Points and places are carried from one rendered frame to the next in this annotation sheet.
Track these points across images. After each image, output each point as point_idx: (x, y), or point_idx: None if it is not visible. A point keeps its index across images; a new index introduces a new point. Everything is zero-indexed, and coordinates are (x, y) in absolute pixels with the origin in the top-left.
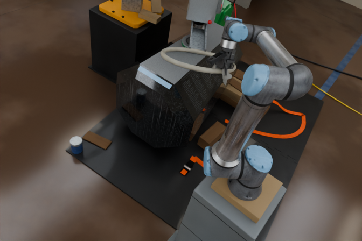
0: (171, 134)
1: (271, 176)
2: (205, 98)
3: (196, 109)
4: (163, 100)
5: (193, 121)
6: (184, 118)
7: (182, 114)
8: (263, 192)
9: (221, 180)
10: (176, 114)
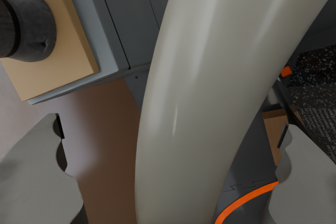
0: (305, 45)
1: (36, 94)
2: (332, 155)
3: (313, 110)
4: None
5: (287, 86)
6: (307, 68)
7: (321, 66)
8: None
9: None
10: (329, 53)
